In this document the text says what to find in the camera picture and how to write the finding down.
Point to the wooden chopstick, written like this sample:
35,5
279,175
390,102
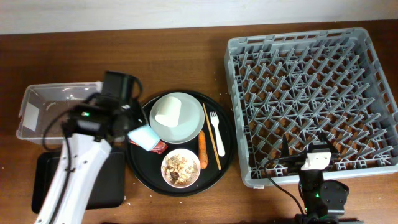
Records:
211,137

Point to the white paper cup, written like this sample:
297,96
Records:
168,111

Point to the grey dishwasher rack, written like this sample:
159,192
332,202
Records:
299,84

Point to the black round tray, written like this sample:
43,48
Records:
147,165

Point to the clear plastic bin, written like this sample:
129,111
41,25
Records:
43,102

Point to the grey round plate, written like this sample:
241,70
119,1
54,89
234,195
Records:
190,122

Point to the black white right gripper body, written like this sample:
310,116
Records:
299,161

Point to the peanut shells and rice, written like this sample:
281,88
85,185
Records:
179,170

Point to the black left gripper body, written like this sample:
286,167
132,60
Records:
138,117

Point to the pink bowl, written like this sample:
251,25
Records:
187,153

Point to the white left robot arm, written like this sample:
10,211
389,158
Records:
80,162

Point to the black rectangular tray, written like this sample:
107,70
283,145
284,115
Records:
108,190

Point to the red snack wrapper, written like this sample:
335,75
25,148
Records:
160,147

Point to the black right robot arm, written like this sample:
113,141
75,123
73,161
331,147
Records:
324,200

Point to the white plastic fork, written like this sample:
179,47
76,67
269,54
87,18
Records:
219,143

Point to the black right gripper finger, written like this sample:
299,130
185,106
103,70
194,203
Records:
324,139
285,147

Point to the light blue plastic cup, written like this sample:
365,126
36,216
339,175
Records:
145,137

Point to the orange carrot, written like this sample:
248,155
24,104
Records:
202,150

